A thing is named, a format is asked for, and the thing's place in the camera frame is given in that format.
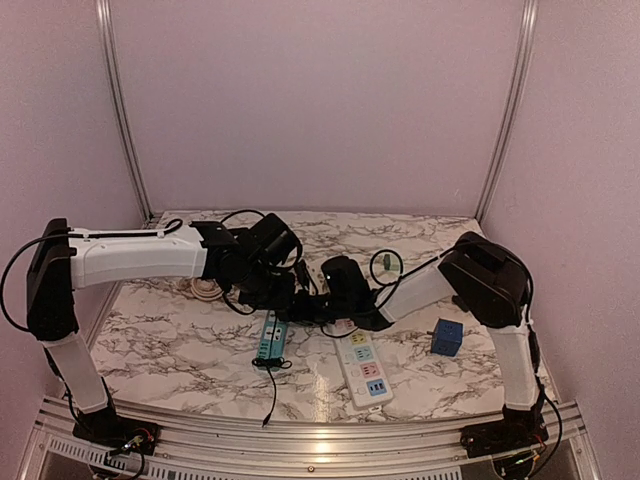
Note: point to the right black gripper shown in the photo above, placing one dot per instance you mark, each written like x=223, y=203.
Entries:
x=301, y=315

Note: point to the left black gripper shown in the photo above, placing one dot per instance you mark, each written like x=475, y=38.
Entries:
x=282, y=300

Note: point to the teal power strip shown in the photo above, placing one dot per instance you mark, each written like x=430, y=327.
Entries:
x=270, y=353

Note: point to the long white power strip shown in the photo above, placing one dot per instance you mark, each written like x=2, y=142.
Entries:
x=361, y=366

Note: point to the black charger with thin cable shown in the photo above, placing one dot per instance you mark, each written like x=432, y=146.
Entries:
x=270, y=370

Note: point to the blue cube socket adapter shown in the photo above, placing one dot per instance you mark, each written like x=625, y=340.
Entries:
x=447, y=337

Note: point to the mint green usb charger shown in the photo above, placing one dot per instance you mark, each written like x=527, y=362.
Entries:
x=391, y=263

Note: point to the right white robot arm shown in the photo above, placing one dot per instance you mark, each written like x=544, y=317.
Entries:
x=488, y=280

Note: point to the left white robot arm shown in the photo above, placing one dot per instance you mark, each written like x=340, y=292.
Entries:
x=68, y=259

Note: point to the aluminium front frame rail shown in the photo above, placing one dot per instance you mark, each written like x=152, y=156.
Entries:
x=196, y=446

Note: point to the right aluminium corner post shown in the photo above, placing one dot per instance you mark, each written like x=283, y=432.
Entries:
x=523, y=56

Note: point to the aluminium corner post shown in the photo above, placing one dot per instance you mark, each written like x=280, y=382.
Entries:
x=109, y=47
x=523, y=56

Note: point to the left aluminium corner post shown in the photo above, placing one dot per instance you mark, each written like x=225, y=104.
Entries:
x=109, y=47

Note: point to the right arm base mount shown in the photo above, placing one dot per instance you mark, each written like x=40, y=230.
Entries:
x=499, y=436

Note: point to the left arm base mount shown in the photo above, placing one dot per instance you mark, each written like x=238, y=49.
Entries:
x=115, y=433

